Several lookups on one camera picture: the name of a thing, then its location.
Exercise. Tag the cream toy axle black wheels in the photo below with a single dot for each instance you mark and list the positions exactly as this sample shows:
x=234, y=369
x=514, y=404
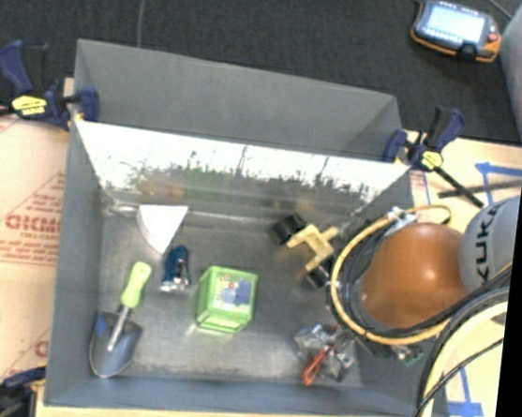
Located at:
x=309, y=242

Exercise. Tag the grey metal bin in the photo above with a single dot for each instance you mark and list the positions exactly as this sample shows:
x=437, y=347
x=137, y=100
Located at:
x=243, y=356

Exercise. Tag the green cube box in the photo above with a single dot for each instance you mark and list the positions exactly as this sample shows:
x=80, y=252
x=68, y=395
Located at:
x=225, y=300

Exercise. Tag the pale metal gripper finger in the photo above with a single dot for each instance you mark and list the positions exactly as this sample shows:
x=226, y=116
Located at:
x=339, y=361
x=316, y=337

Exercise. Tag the brown cardboard board red print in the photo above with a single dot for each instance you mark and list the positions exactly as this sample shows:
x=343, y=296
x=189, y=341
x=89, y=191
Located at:
x=7, y=275

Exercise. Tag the white wedge block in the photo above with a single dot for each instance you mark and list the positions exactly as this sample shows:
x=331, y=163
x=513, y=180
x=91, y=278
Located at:
x=159, y=226

